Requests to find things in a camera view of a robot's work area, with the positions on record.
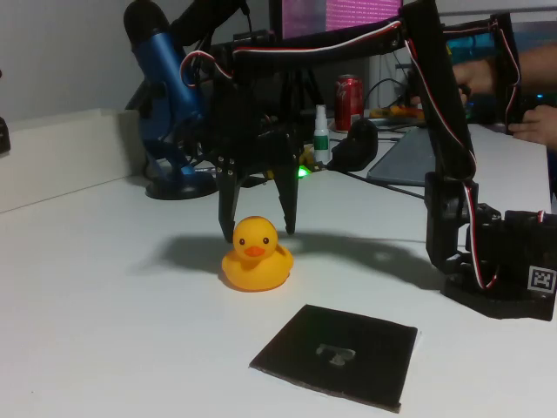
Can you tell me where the black hanging cable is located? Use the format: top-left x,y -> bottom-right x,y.
240,0 -> 254,35

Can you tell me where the person's right hand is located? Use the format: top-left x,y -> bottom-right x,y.
452,57 -> 498,95

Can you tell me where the red white forearm servo cable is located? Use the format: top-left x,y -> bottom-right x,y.
179,19 -> 404,92

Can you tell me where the white spray bottle green label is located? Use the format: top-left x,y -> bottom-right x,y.
313,104 -> 331,164

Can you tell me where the black camera cable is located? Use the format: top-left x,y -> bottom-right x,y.
342,168 -> 426,200

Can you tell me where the computer monitor purple screen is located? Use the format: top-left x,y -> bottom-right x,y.
268,0 -> 404,44

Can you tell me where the red soda can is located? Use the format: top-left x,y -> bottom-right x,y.
333,73 -> 365,132

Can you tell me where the yellow hand tool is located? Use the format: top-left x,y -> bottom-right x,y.
369,104 -> 426,121

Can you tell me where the white box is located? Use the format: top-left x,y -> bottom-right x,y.
0,107 -> 149,214

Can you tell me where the blue desktop microphone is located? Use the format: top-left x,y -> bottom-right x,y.
123,0 -> 222,201

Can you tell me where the red white base servo cable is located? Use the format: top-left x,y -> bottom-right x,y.
461,180 -> 500,291

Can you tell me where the white fiducial tag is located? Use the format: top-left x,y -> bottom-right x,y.
527,265 -> 557,293

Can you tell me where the black leader arm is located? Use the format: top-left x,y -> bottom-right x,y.
443,12 -> 557,136

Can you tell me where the person's right forearm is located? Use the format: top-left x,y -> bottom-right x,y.
517,43 -> 557,95

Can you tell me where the black tripod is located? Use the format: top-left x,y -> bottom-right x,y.
279,67 -> 325,127

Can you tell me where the black computer mouse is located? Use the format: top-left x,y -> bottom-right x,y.
331,118 -> 379,172

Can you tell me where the black square pad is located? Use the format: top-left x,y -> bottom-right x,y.
248,303 -> 419,413

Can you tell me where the person's left hand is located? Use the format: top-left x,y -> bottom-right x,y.
511,104 -> 557,145

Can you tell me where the yellow rubber duck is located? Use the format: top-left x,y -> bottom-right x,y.
221,215 -> 295,293

